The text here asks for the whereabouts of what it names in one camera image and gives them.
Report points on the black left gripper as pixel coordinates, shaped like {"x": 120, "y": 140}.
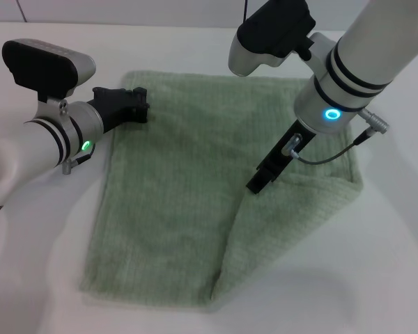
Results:
{"x": 115, "y": 104}

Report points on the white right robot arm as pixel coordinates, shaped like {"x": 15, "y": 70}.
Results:
{"x": 365, "y": 52}

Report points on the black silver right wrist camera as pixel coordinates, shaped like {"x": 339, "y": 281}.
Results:
{"x": 271, "y": 31}

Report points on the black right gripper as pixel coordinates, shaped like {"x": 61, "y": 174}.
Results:
{"x": 285, "y": 149}

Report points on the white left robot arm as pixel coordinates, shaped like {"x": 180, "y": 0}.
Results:
{"x": 24, "y": 148}

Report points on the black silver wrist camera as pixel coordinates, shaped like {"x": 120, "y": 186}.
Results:
{"x": 42, "y": 67}
{"x": 271, "y": 31}

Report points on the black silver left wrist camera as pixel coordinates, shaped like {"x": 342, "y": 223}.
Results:
{"x": 42, "y": 67}

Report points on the light green terry towel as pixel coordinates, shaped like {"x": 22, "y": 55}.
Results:
{"x": 181, "y": 195}

